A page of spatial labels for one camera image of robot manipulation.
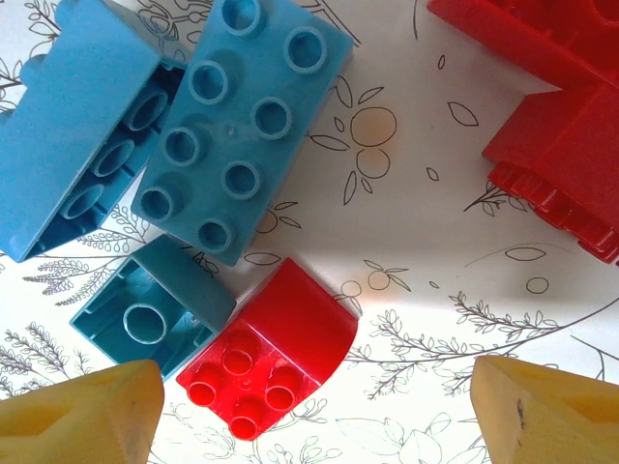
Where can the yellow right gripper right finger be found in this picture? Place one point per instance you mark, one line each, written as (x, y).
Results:
(556, 420)

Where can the small teal-blue lego brick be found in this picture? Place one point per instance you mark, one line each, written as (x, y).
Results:
(188, 285)

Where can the red curved lego brick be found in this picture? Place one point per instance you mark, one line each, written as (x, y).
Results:
(290, 319)

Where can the blue two-by-four lego brick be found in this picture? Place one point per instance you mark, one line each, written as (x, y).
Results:
(242, 130)
(67, 106)

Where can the large red lego brick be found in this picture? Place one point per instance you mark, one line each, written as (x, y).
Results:
(561, 159)
(522, 34)

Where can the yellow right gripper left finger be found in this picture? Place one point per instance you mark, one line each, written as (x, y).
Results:
(72, 425)

